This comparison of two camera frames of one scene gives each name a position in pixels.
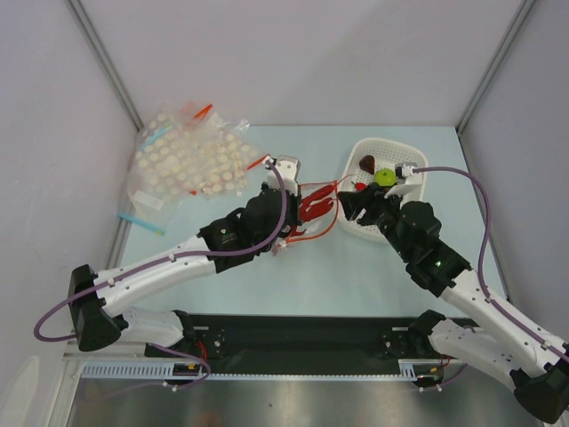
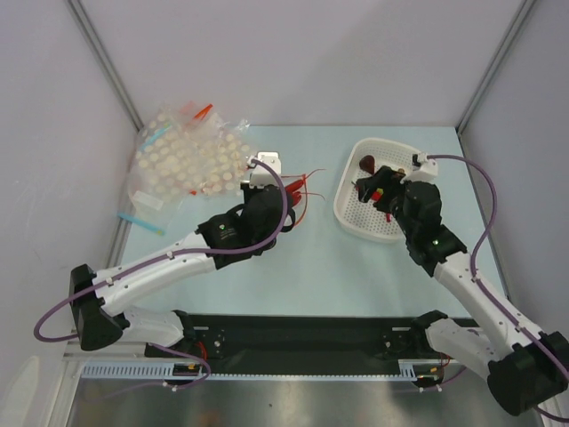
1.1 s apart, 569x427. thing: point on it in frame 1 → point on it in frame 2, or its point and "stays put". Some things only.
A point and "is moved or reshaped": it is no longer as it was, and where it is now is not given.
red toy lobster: (308, 212) is moved or reshaped
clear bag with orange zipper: (319, 209) is moved or reshaped
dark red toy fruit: (367, 163) stays put
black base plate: (242, 343) stays put
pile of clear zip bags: (186, 151) stays put
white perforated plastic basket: (364, 157) stays put
